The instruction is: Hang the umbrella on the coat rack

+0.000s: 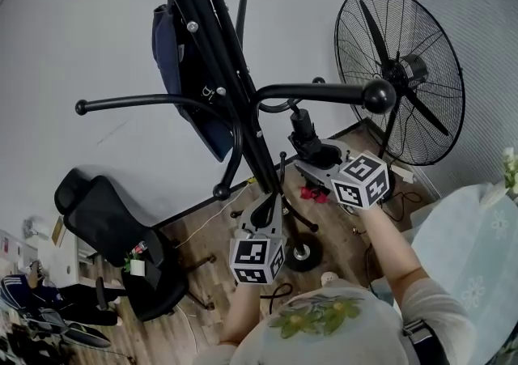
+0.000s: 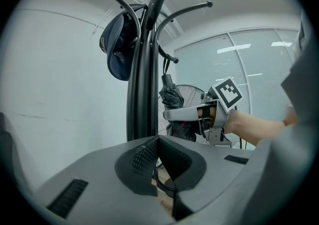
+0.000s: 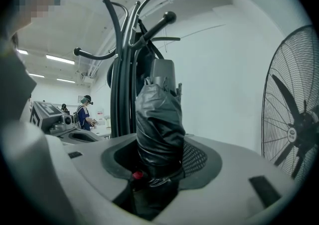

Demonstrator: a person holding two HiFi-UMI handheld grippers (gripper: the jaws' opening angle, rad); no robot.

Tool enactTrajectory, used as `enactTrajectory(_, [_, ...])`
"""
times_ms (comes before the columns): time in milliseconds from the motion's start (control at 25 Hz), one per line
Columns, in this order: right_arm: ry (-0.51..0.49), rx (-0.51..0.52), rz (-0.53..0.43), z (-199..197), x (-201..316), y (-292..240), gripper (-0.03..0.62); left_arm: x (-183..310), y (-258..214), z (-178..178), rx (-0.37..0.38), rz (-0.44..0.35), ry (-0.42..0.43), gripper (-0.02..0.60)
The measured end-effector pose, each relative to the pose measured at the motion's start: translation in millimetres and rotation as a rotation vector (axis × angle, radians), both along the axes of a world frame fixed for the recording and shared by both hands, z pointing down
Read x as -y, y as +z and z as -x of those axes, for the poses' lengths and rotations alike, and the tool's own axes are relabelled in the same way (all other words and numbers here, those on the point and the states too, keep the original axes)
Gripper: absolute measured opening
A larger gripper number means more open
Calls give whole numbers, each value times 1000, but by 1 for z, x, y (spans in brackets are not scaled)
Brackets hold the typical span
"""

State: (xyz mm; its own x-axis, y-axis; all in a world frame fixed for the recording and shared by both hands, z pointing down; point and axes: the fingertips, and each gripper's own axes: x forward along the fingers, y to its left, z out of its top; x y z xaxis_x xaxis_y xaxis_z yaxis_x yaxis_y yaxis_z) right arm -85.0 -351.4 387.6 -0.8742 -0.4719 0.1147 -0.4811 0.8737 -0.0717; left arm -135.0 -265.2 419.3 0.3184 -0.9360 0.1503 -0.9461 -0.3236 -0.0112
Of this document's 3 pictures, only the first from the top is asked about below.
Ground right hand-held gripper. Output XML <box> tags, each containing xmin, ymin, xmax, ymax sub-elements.
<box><xmin>287</xmin><ymin>131</ymin><xmax>392</xmax><ymax>210</ymax></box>

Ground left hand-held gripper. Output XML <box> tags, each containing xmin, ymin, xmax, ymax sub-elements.
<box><xmin>229</xmin><ymin>193</ymin><xmax>287</xmax><ymax>286</ymax></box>

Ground black metal coat rack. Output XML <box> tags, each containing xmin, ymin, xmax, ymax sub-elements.
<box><xmin>74</xmin><ymin>0</ymin><xmax>397</xmax><ymax>274</ymax></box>

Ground person's right forearm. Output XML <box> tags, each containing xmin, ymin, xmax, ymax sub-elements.
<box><xmin>355</xmin><ymin>202</ymin><xmax>436</xmax><ymax>316</ymax></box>

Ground person's left forearm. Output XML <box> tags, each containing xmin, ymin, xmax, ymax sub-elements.
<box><xmin>219</xmin><ymin>282</ymin><xmax>266</xmax><ymax>347</ymax></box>

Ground red crumpled object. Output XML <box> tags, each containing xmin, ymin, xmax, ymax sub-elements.
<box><xmin>299</xmin><ymin>186</ymin><xmax>331</xmax><ymax>206</ymax></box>

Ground white power strip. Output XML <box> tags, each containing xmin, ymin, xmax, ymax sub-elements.
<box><xmin>390</xmin><ymin>163</ymin><xmax>416</xmax><ymax>185</ymax></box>

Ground large black standing fan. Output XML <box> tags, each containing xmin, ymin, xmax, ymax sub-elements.
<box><xmin>333</xmin><ymin>0</ymin><xmax>466</xmax><ymax>202</ymax></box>

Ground person's floral white shirt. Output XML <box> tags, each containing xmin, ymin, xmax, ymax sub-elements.
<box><xmin>200</xmin><ymin>274</ymin><xmax>479</xmax><ymax>365</ymax></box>

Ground small white potted plant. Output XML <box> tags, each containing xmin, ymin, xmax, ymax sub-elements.
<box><xmin>123</xmin><ymin>249</ymin><xmax>147</xmax><ymax>277</ymax></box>

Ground black mesh office chair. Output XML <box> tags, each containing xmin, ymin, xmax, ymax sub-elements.
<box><xmin>53</xmin><ymin>167</ymin><xmax>216</xmax><ymax>323</ymax></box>

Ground navy blue hanging bag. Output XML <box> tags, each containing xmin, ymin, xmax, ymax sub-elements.
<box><xmin>151</xmin><ymin>2</ymin><xmax>240</xmax><ymax>163</ymax></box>

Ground light blue floral tablecloth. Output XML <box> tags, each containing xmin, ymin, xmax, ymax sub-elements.
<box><xmin>406</xmin><ymin>183</ymin><xmax>518</xmax><ymax>365</ymax></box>

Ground white flower bouquet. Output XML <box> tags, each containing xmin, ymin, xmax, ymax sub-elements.
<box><xmin>500</xmin><ymin>146</ymin><xmax>518</xmax><ymax>195</ymax></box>

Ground brown flat board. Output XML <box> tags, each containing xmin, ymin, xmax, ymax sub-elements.
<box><xmin>49</xmin><ymin>214</ymin><xmax>66</xmax><ymax>248</ymax></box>

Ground white low cabinet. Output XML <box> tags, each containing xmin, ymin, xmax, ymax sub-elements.
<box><xmin>0</xmin><ymin>227</ymin><xmax>104</xmax><ymax>288</ymax></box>

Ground black bag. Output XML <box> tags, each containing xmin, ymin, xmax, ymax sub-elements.
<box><xmin>0</xmin><ymin>306</ymin><xmax>113</xmax><ymax>365</ymax></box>

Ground thin white floor cable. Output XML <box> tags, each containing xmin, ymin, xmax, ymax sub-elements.
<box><xmin>173</xmin><ymin>183</ymin><xmax>248</xmax><ymax>250</ymax></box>

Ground dark arm strap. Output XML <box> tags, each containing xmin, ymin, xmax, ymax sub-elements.
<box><xmin>401</xmin><ymin>317</ymin><xmax>446</xmax><ymax>365</ymax></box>

